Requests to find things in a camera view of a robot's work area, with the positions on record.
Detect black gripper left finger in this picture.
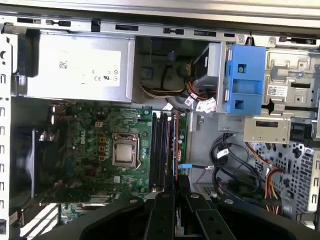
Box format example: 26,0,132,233
37,175,179,240

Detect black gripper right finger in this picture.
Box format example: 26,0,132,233
179,175,305,240

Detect RAM stick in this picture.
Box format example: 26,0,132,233
172,109,182,227

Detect black RAM slot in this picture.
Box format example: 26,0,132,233
157,111,165,192
151,111,158,192

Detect silver CPU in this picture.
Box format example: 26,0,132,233
115,142,134,164

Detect metal CPU socket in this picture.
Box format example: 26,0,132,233
111,131,141,171

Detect green motherboard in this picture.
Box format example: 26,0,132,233
47,99,189,209

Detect black case fan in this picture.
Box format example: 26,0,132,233
13,123,73,201

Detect grey metal drive cage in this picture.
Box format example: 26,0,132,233
215,34,320,147

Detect grey power supply unit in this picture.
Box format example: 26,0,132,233
16,29,136,104

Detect black PC case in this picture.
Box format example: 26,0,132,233
0,0,320,240

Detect blue-plug data wire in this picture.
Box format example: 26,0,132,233
177,162,216,174

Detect orange and red power wires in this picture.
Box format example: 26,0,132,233
246,141,287,218

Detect black data wire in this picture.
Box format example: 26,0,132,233
209,131,266,200

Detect yellow and orange wire bundle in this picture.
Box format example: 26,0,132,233
139,56,218,114

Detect blue plastic drive bracket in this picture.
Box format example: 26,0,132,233
224,44,267,116

